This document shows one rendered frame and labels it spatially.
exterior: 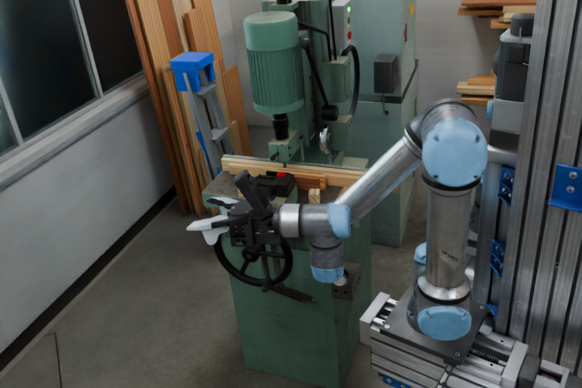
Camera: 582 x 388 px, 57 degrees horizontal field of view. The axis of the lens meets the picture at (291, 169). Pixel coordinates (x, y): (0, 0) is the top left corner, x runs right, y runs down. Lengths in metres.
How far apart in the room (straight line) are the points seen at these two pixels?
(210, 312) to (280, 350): 0.60
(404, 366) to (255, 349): 0.94
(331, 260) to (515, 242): 0.50
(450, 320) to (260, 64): 0.99
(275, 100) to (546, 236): 0.92
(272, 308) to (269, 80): 0.93
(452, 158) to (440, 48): 3.10
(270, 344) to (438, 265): 1.28
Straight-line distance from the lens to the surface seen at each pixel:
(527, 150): 1.35
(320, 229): 1.18
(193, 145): 3.38
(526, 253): 1.49
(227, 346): 2.67
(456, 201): 1.13
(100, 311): 3.07
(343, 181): 1.94
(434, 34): 4.10
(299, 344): 2.31
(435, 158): 1.05
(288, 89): 1.81
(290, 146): 1.94
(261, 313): 2.27
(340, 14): 2.02
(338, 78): 1.98
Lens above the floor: 1.89
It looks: 28 degrees down
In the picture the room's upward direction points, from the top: 6 degrees counter-clockwise
